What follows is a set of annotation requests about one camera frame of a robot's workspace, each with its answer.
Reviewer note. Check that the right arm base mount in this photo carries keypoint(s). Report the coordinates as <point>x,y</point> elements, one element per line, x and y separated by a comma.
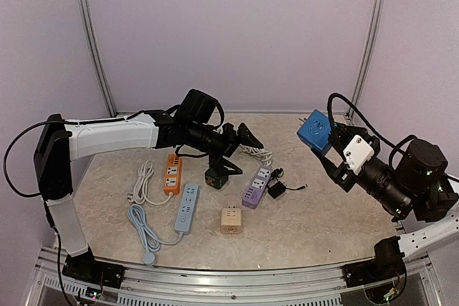
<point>387,263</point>

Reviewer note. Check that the purple power strip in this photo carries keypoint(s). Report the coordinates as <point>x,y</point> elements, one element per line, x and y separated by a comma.
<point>252,196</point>

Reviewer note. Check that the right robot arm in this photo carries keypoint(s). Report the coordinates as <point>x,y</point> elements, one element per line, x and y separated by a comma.
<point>413,180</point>

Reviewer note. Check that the light blue power strip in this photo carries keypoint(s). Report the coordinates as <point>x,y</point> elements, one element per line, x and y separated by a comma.
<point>187,209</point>

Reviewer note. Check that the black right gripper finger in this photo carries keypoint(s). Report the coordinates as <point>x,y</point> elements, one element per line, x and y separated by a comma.
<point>341,132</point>
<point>330,168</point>

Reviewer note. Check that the left aluminium corner post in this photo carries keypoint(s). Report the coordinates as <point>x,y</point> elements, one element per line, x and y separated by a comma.
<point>92,45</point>

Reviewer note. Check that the orange power strip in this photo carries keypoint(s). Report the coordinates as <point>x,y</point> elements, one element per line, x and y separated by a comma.
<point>172,179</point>

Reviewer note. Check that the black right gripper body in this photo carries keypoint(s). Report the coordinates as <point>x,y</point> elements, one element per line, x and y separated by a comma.
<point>338,150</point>

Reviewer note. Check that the aluminium corner post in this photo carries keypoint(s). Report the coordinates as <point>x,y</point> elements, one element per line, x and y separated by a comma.
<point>371,39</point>
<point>92,45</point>

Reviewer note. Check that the blue cube socket adapter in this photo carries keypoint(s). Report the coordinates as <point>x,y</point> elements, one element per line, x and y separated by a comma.
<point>315,131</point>

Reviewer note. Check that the right aluminium corner post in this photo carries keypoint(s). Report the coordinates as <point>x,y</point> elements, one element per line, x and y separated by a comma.
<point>371,39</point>

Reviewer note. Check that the aluminium front frame rail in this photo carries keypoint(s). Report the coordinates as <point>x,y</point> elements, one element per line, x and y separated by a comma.
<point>141,285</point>

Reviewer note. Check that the black power adapter with cable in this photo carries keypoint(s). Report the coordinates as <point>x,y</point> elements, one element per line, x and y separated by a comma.
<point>276,188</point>

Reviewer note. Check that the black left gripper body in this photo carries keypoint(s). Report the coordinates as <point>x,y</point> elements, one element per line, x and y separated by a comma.
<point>209,141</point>

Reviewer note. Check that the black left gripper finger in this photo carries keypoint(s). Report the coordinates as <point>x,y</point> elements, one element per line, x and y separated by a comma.
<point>246,137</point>
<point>224,167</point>

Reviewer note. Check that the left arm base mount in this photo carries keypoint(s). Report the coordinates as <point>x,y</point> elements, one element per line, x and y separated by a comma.
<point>88,269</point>

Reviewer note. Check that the beige cube socket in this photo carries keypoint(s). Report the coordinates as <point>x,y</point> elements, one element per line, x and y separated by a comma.
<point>231,220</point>

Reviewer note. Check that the dark green cube socket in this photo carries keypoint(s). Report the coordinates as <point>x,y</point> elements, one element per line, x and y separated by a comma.
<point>213,180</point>

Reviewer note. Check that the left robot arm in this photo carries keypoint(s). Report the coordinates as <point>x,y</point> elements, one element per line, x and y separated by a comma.
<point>186,124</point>

